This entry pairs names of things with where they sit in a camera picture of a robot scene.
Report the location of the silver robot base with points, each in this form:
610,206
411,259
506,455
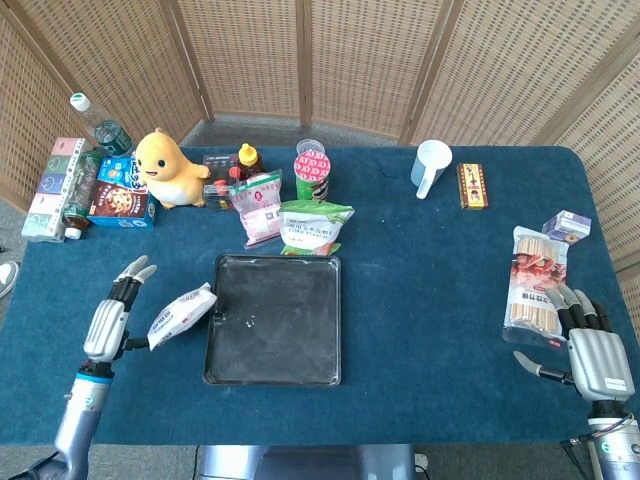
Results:
305,462

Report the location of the white sneaker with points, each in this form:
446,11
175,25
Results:
7,277

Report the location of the green chips can pink lid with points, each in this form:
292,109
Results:
312,172

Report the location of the clear plastic cup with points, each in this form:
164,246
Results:
310,146

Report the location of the green white corn starch bag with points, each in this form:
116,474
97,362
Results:
310,225

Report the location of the black baking tray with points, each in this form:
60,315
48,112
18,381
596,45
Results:
280,320

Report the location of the blue table cloth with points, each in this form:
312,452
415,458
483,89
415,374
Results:
425,300

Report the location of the pastel tissue pack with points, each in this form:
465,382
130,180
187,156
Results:
50,195

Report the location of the wicker folding screen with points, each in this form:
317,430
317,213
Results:
350,60

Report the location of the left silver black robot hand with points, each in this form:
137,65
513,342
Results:
105,327

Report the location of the white measuring cup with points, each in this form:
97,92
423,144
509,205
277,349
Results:
430,167

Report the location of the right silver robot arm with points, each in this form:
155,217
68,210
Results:
617,450

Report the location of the black box with red knobs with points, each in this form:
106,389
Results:
216,175

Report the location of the pink white zip bag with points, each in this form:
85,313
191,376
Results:
260,210

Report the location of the bamboo skewers pack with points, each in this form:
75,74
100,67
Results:
535,285

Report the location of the honey bottle yellow cap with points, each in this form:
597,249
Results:
248,162

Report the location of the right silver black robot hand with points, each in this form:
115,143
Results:
597,362

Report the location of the clear water bottle white cap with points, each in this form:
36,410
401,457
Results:
102,127

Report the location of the brown yellow snack box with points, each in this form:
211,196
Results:
472,186

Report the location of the yellow plush dinosaur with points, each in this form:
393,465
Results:
167,175

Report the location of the small purple white box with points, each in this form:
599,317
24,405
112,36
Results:
567,226

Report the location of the dark tea bottle white cap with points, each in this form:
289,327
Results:
80,195

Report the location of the white snack packet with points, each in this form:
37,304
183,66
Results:
182,315

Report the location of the blue cookie box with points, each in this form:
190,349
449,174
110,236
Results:
120,202

